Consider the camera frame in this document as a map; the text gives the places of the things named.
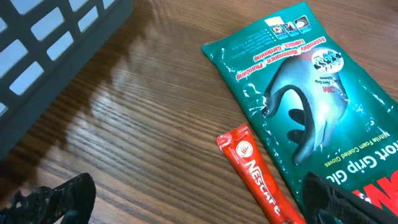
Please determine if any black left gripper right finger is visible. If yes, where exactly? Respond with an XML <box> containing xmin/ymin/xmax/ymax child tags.
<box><xmin>302</xmin><ymin>172</ymin><xmax>397</xmax><ymax>224</ymax></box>

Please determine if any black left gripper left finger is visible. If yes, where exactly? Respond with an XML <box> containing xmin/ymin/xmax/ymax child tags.
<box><xmin>1</xmin><ymin>173</ymin><xmax>96</xmax><ymax>224</ymax></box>

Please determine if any green 3M glove packet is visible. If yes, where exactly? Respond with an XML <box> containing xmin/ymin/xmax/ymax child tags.
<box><xmin>202</xmin><ymin>2</ymin><xmax>397</xmax><ymax>214</ymax></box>

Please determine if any red snack stick packet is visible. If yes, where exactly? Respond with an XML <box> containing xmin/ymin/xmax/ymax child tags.
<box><xmin>216</xmin><ymin>124</ymin><xmax>305</xmax><ymax>224</ymax></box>

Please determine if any grey plastic mesh basket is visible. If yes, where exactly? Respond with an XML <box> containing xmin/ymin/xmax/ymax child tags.
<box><xmin>1</xmin><ymin>0</ymin><xmax>133</xmax><ymax>157</ymax></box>

